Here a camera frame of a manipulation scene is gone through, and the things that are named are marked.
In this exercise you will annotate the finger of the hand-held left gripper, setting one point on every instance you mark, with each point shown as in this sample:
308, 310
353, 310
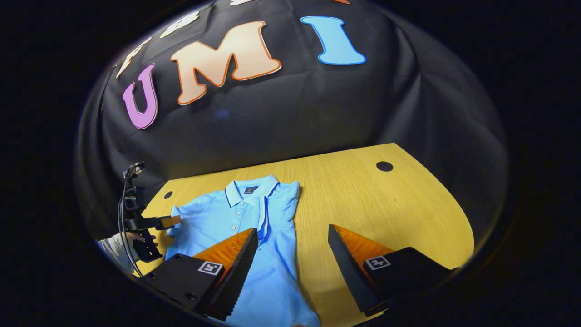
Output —
154, 222

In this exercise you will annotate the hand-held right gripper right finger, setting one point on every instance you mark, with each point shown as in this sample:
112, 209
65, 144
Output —
349, 272

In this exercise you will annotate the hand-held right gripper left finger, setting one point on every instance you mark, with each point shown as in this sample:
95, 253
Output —
236, 277

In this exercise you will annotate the light blue polo T-shirt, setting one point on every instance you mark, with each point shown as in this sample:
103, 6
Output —
213, 218

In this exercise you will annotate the black backdrop cloth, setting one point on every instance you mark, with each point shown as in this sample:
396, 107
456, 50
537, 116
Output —
295, 104

